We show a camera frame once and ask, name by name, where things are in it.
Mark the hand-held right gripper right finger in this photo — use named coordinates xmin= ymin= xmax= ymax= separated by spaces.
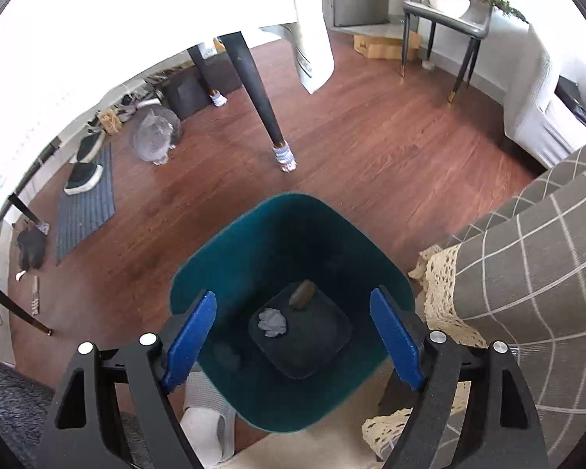
xmin=368 ymin=285 xmax=552 ymax=469

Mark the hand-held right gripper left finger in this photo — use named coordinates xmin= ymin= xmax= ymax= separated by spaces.
xmin=34 ymin=290 xmax=219 ymax=469

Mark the grey paper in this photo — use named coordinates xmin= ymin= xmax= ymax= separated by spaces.
xmin=257 ymin=308 xmax=288 ymax=339

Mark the brown wrapper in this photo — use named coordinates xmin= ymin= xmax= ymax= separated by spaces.
xmin=289 ymin=280 xmax=316 ymax=310

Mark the teal trash bin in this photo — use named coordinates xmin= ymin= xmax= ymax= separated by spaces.
xmin=168 ymin=193 xmax=416 ymax=435

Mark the grey slipper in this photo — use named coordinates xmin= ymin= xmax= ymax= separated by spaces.
xmin=180 ymin=369 xmax=238 ymax=469

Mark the person's white socked foot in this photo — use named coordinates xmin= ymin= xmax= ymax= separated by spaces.
xmin=180 ymin=403 xmax=223 ymax=469

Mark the cream rug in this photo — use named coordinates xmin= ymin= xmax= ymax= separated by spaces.
xmin=215 ymin=362 xmax=411 ymax=469

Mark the grey checked cover with lace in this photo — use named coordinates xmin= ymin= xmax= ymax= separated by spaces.
xmin=361 ymin=134 xmax=586 ymax=469

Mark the grey striped door mat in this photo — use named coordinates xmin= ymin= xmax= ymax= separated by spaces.
xmin=55 ymin=143 xmax=117 ymax=267

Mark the pair of black shoes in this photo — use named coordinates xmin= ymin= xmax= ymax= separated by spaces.
xmin=16 ymin=222 xmax=47 ymax=270

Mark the dark grey shaggy rug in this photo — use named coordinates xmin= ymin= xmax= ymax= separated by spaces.
xmin=0 ymin=352 xmax=147 ymax=469

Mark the green and white shoe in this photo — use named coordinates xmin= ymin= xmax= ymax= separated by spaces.
xmin=69 ymin=132 xmax=107 ymax=164
xmin=63 ymin=163 xmax=103 ymax=195

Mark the grey cat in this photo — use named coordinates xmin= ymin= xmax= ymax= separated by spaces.
xmin=129 ymin=110 xmax=182 ymax=166

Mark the tan slipper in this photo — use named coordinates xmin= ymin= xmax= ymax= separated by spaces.
xmin=100 ymin=110 xmax=123 ymax=134

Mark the pile of shoes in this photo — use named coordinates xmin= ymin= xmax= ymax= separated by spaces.
xmin=98 ymin=85 xmax=162 ymax=123

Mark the black box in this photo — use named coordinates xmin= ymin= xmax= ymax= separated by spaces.
xmin=161 ymin=51 xmax=247 ymax=120

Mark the thick black table leg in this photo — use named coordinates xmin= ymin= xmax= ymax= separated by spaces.
xmin=218 ymin=32 xmax=285 ymax=150

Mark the white sofa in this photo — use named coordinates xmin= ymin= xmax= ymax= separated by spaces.
xmin=503 ymin=22 xmax=586 ymax=169

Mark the cardboard box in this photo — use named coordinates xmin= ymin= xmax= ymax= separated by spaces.
xmin=353 ymin=29 xmax=423 ymax=61

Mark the black item on sofa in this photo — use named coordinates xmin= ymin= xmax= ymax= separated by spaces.
xmin=554 ymin=75 xmax=586 ymax=138

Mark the white table with black legs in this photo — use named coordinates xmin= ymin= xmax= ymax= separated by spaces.
xmin=0 ymin=0 xmax=335 ymax=235

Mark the grey chair with black legs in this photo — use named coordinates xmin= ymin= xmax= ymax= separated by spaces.
xmin=403 ymin=0 xmax=496 ymax=103

